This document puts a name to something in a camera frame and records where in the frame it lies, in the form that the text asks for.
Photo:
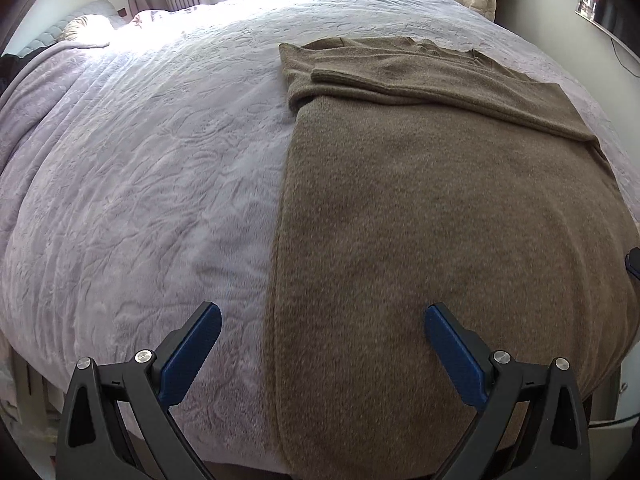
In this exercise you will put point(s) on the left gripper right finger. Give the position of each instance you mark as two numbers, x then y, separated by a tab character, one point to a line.
530	422

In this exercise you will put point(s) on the lavender embossed bedspread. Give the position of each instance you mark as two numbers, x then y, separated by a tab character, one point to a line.
143	176

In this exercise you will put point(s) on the brown knit sweater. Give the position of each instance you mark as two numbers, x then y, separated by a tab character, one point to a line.
415	175

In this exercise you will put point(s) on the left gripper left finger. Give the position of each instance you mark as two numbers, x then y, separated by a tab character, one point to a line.
93	442

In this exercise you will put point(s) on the white round pillow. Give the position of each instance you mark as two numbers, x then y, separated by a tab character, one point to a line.
89	28

